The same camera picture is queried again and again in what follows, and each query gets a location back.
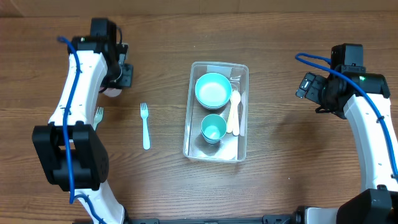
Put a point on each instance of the blue bowl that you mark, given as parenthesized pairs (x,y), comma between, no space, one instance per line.
(213,89)

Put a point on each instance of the white spoon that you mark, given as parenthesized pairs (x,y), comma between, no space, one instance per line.
(236,99)

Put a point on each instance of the yellow fork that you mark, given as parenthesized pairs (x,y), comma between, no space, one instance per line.
(230,121)

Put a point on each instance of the clear plastic container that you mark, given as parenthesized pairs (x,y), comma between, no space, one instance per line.
(231,148)

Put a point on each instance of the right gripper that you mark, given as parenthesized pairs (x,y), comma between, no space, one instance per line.
(314,82)

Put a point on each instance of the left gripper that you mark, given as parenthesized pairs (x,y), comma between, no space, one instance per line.
(124,81)

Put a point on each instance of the blue cup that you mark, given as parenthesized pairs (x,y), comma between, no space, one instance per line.
(212,139)

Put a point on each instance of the white cup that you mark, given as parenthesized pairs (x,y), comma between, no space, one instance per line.
(112,92)

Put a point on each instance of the green cup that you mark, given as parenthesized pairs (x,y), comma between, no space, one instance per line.
(213,124)

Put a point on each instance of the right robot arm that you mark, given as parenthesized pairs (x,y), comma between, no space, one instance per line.
(363,100)

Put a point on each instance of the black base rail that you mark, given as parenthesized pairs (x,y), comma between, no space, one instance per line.
(266,219)

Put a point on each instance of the light blue fork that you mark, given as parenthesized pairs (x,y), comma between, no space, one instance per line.
(98,117)
(243,116)
(145,132)

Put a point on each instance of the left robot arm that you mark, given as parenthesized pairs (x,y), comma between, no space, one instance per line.
(69,149)

